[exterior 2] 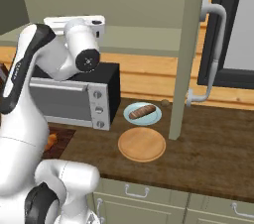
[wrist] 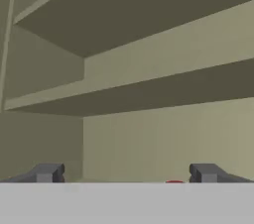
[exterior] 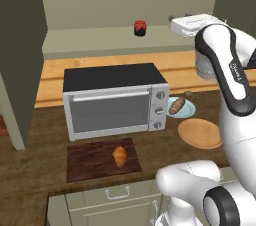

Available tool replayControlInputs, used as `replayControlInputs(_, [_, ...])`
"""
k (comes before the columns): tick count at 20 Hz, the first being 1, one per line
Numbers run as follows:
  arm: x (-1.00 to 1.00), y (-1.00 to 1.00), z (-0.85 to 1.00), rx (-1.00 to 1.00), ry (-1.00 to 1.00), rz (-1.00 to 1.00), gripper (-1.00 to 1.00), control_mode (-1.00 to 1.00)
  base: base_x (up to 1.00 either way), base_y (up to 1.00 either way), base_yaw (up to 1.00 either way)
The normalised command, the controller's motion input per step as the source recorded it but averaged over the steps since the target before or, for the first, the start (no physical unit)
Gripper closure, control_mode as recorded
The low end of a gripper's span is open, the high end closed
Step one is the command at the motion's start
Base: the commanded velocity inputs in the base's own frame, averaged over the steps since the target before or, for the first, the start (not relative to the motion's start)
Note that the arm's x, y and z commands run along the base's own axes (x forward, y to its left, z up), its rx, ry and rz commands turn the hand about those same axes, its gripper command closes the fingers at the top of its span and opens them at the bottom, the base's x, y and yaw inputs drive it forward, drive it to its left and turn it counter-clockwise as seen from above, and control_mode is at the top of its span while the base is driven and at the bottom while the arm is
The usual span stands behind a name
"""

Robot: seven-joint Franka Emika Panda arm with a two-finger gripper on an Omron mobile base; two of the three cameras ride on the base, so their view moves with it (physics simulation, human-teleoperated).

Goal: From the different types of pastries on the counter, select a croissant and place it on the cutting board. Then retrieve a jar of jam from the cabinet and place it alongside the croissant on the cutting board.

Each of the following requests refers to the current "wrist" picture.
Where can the red-lidded jam jar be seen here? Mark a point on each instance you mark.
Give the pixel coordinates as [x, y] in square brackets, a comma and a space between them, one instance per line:
[174, 181]

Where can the olive open cabinet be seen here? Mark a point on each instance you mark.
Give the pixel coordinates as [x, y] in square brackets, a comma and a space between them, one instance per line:
[158, 142]

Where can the olive cabinet shelf board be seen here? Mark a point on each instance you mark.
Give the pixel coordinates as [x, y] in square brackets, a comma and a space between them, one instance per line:
[139, 13]
[165, 89]

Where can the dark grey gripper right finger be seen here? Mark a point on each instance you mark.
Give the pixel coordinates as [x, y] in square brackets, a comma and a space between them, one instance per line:
[205, 171]

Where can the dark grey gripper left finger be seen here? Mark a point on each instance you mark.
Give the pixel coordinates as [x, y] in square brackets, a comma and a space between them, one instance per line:
[49, 171]

